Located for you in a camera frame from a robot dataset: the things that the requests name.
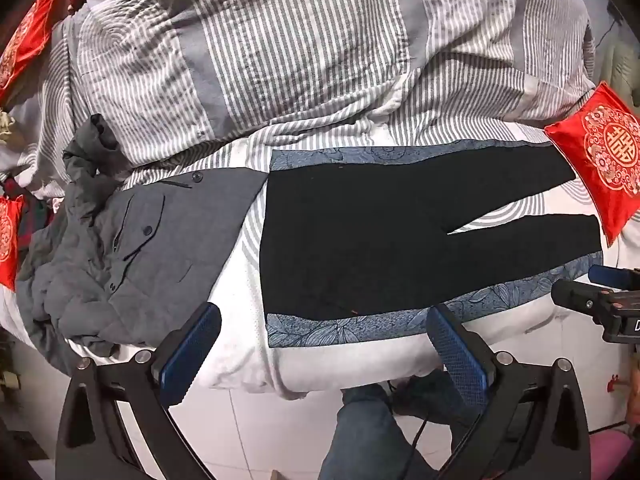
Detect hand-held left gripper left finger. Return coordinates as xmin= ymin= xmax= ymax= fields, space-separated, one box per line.
xmin=55 ymin=302 xmax=224 ymax=480

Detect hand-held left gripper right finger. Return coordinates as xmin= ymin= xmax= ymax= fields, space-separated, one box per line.
xmin=426 ymin=304 xmax=594 ymax=480

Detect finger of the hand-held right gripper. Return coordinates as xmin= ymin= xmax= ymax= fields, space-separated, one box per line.
xmin=551 ymin=280 xmax=610 ymax=322
xmin=587 ymin=264 xmax=640 ymax=292

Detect black pants with blue trim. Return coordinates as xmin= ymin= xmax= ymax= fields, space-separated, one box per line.
xmin=260 ymin=139 xmax=603 ymax=348

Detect red embroidered cushion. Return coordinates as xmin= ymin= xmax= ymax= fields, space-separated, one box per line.
xmin=544 ymin=81 xmax=640 ymax=247
xmin=0 ymin=0 xmax=71 ymax=106
xmin=0 ymin=195 xmax=25 ymax=291

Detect grey jacket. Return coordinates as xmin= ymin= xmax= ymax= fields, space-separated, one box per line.
xmin=15 ymin=114 xmax=268 ymax=361

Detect person's leg in jeans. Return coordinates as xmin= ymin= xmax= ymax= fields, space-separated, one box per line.
xmin=319 ymin=372 xmax=468 ymax=480

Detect pale green quilted cloth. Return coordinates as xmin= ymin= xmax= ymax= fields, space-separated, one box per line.
xmin=599 ymin=35 xmax=640 ymax=106

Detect grey striped duvet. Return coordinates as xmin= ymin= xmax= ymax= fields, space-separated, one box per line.
xmin=10 ymin=0 xmax=598 ymax=196

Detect black cable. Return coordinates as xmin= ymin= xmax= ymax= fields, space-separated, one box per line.
xmin=387 ymin=380 xmax=433 ymax=480

